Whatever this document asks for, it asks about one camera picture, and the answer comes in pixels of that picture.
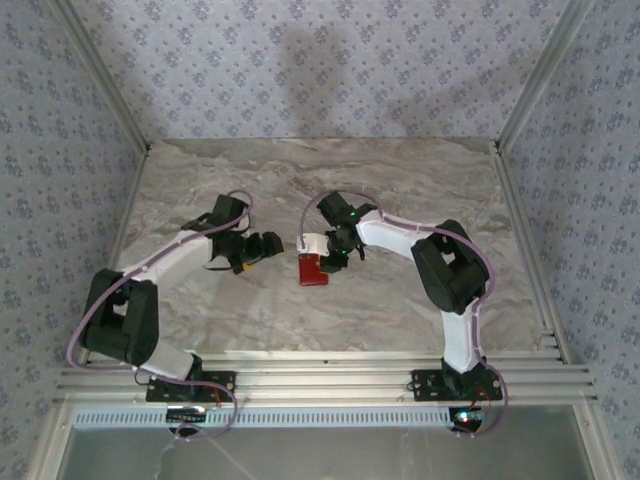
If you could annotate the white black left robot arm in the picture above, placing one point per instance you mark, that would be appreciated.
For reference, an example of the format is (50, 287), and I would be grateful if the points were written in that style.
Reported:
(175, 252)

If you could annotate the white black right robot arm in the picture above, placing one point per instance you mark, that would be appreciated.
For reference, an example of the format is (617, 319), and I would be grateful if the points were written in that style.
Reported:
(390, 235)

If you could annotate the aluminium extrusion base rails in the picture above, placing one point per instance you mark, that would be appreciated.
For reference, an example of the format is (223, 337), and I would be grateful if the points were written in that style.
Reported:
(325, 380)

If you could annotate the black circuit board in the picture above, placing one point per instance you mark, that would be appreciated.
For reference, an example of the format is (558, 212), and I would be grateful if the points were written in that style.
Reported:
(186, 414)

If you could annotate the grey metal sheet panel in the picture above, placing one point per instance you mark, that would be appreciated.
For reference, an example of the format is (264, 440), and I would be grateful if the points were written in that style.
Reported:
(325, 455)

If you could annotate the circuit board with green light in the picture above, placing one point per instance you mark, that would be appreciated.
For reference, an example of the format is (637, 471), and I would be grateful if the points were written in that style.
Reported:
(467, 416)

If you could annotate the aluminium side rail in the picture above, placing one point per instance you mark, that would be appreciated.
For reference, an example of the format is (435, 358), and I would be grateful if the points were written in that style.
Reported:
(122, 225)
(532, 250)

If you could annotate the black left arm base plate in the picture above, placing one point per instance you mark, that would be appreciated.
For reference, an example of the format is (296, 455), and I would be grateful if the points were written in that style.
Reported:
(222, 380)

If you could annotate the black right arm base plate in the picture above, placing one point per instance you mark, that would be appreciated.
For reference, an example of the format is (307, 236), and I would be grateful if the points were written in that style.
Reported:
(424, 390)

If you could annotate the aluminium corner post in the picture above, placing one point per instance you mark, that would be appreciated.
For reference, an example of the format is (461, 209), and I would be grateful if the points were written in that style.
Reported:
(541, 75)
(104, 75)

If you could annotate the aluminium frame leg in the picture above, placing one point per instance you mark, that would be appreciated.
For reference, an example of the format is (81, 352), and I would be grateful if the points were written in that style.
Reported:
(595, 445)
(50, 445)

